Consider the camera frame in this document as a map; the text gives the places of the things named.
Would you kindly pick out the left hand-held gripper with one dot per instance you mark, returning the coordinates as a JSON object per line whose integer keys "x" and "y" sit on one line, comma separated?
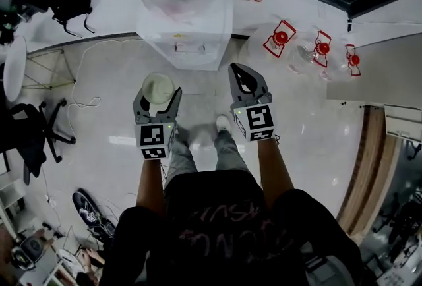
{"x": 153, "y": 139}

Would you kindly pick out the person's right leg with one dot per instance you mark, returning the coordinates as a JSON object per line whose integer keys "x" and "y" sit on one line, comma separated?
{"x": 229, "y": 153}

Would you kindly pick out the round white side table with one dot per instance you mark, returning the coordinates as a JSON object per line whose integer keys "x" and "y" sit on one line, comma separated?
{"x": 14, "y": 67}

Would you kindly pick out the clear plastic cup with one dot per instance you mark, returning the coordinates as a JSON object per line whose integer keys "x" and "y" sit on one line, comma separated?
{"x": 158, "y": 88}

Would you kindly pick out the person's leg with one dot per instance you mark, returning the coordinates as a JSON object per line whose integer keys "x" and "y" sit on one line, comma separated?
{"x": 181, "y": 159}
{"x": 229, "y": 153}

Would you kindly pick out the black skateboard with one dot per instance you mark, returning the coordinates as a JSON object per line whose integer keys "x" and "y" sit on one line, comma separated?
{"x": 87, "y": 212}

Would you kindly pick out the white water dispenser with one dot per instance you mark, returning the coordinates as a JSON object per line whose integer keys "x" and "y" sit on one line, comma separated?
{"x": 198, "y": 41}

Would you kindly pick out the person's right forearm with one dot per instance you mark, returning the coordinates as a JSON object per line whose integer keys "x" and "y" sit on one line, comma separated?
{"x": 275, "y": 172}

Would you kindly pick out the black backpack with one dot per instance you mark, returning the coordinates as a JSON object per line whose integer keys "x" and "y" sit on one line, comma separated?
{"x": 66, "y": 4}

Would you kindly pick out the person's left forearm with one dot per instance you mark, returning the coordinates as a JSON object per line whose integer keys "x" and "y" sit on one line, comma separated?
{"x": 150, "y": 186}

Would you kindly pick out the person's black printed shirt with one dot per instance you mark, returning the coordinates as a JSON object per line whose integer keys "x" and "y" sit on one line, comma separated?
{"x": 230, "y": 235}

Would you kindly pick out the wooden floor panel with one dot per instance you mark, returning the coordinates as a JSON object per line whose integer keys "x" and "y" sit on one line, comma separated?
{"x": 369, "y": 172}

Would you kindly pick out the white drawer unit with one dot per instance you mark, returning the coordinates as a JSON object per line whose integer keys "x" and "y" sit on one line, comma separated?
{"x": 405, "y": 123}

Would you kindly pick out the person's left leg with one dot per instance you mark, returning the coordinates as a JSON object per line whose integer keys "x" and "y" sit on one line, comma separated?
{"x": 181, "y": 159}

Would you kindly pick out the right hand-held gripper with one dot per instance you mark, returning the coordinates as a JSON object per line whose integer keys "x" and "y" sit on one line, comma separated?
{"x": 258, "y": 121}

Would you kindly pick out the person's white right shoe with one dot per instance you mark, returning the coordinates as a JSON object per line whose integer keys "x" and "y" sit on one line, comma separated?
{"x": 223, "y": 123}

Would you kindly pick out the black office chair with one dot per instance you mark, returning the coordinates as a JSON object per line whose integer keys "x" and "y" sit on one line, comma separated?
{"x": 29, "y": 133}

